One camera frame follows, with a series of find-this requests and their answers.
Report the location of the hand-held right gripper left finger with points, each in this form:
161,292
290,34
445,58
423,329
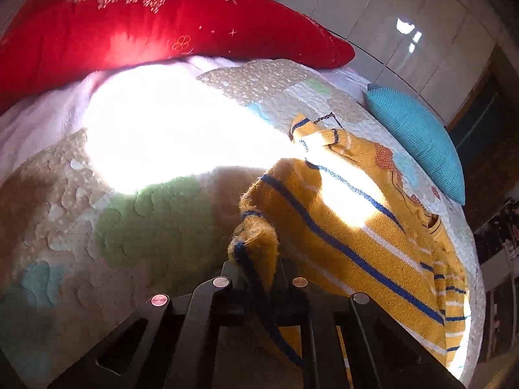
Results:
230,276

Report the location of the yellow striped knit sweater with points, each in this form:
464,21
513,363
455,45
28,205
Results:
365,227

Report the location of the red embroidered pillow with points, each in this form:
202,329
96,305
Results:
121,28

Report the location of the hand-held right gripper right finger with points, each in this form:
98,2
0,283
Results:
287,278

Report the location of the blue knit cushion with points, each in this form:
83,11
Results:
421,137

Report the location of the white wardrobe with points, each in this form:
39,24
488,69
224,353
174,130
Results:
389,20

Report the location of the patchwork quilted bedspread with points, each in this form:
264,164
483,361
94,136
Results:
133,210

